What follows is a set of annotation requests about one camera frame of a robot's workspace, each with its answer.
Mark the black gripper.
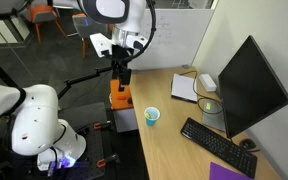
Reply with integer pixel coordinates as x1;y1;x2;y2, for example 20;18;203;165
110;44;135;93

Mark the blue plastic cup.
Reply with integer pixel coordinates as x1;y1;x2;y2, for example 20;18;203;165
143;106;161;127

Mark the white box under orange box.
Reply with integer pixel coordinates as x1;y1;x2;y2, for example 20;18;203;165
112;107;139;134

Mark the black perforated mounting board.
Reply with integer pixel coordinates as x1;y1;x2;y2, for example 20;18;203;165
55;101;109;180

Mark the white notebook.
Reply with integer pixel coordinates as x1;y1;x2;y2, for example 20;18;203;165
170;73;199;104

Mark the grey and orange chair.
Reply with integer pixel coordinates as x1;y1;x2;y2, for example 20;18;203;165
71;13;100;60

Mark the white whiteboard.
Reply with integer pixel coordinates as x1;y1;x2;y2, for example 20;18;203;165
127;8;215;71

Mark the white rectangular box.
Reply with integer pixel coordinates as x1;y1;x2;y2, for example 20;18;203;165
198;73;218;93

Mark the grey monitor stand base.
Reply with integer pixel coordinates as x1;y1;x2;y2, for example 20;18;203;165
201;99;227;133

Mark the black keyboard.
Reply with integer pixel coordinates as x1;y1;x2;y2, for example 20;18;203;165
179;117;259;180

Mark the black computer monitor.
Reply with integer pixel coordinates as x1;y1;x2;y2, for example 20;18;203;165
217;35;288;140

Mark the purple folder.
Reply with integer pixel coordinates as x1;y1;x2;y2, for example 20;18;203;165
209;161;254;180

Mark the black computer mouse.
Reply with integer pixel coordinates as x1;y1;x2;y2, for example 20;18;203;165
238;138;260;152

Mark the black camera stand pole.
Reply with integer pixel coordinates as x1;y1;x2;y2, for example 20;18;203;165
56;65;115;101

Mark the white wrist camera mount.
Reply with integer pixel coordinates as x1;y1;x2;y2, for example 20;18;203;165
89;32;114;59

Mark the orange handled clamp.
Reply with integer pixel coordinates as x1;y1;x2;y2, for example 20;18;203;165
96;153;121;169
93;120;113;131

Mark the black desk cable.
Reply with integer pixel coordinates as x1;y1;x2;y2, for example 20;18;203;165
178;69;225;115

